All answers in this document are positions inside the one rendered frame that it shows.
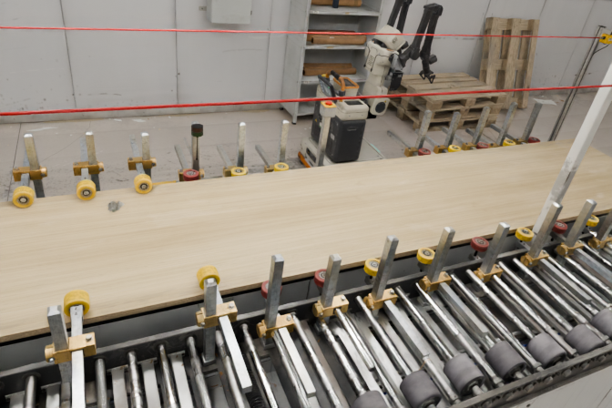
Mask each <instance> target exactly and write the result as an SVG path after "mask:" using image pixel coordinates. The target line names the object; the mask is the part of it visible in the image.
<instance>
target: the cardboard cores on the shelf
mask: <svg viewBox="0 0 612 408"><path fill-rule="evenodd" d="M332 2H333V0H311V5H332ZM361 4H362V0H340V1H339V6H357V7H360V6H361ZM308 32H329V33H355V31H346V30H316V29H308ZM306 41H311V43H312V44H317V45H364V43H365V42H366V36H365V35H342V34H307V39H306ZM330 69H331V70H333V71H335V72H336V73H337V74H338V75H355V74H356V71H357V70H356V68H355V67H352V63H303V69H302V74H303V75H304V76H318V75H326V72H327V71H328V70H330Z"/></svg>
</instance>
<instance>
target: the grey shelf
mask: <svg viewBox="0 0 612 408"><path fill-rule="evenodd" d="M384 1H385V0H365V1H364V0H362V4H361V6H360V7H357V6H338V8H332V5H311V0H291V6H290V14H289V23H288V32H308V29H316V30H346V31H355V33H378V32H379V28H380V23H381V19H382V14H383V6H384ZM357 16H358V17H357ZM356 21H357V23H356ZM365 36H366V42H365V43H364V45H317V44H312V43H311V41H306V39H307V34H306V35H305V34H287V42H286V51H285V60H284V69H283V79H282V88H281V97H280V99H299V98H317V96H316V94H317V87H318V85H319V84H320V82H319V79H318V76H304V75H303V74H302V69H303V63H352V67H355V68H356V70H357V71H356V74H355V75H340V76H341V77H348V78H349V79H351V80H352V81H353V82H354V83H356V84H357V85H358V86H359V88H358V90H357V92H359V93H361V94H362V92H363V89H364V85H365V82H366V80H367V79H368V77H369V75H370V72H369V71H368V70H366V69H365V68H364V64H365V62H366V59H367V56H365V55H364V53H365V51H364V48H365V46H366V43H367V39H368V38H369V39H371V40H372V39H373V38H375V36H376V35H365ZM351 52H352V53H351ZM350 58H351V59H350ZM282 106H284V107H285V108H286V109H287V111H288V112H289V113H290V114H291V115H292V122H291V123H292V125H296V121H297V116H304V115H313V113H314V107H315V101H304V102H285V103H280V110H283V107H282Z"/></svg>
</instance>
